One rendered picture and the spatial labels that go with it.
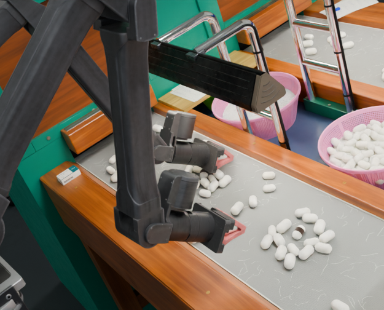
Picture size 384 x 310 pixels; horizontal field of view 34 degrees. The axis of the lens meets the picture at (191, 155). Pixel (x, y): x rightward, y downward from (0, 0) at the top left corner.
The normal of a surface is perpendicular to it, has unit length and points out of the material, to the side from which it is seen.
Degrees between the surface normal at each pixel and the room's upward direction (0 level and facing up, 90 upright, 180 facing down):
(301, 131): 0
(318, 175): 0
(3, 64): 90
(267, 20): 90
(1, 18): 87
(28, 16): 86
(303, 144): 0
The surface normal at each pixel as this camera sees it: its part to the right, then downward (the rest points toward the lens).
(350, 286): -0.31, -0.80
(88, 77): 0.51, 0.27
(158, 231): 0.68, 0.29
